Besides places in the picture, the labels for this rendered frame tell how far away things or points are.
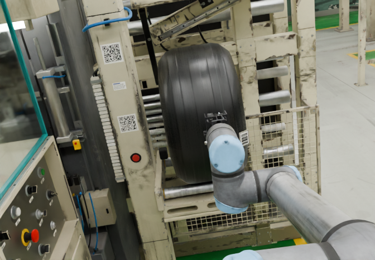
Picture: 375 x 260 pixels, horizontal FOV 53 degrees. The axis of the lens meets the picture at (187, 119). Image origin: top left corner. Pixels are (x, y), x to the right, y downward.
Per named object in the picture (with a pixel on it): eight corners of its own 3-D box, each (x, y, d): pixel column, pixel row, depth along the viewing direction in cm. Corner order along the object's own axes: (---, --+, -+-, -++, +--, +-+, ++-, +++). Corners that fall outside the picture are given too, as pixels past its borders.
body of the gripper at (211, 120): (225, 109, 123) (230, 119, 112) (229, 134, 126) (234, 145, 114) (202, 113, 123) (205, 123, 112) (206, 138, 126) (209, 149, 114)
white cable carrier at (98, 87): (116, 182, 164) (90, 77, 147) (118, 177, 169) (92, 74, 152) (126, 181, 164) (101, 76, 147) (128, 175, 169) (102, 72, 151)
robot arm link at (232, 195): (259, 213, 102) (255, 171, 99) (216, 218, 102) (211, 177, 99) (252, 197, 111) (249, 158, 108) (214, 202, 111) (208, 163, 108)
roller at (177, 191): (162, 199, 157) (160, 188, 158) (163, 199, 162) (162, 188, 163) (245, 186, 157) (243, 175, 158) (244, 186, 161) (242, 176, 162)
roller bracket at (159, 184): (158, 212, 156) (153, 192, 153) (160, 166, 193) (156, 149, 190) (166, 211, 156) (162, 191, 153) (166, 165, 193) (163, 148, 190)
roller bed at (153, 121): (135, 152, 202) (124, 100, 191) (138, 140, 215) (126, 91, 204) (172, 147, 201) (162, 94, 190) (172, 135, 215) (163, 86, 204)
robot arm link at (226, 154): (212, 178, 98) (207, 142, 95) (208, 161, 110) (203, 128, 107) (248, 173, 98) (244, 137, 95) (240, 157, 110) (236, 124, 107)
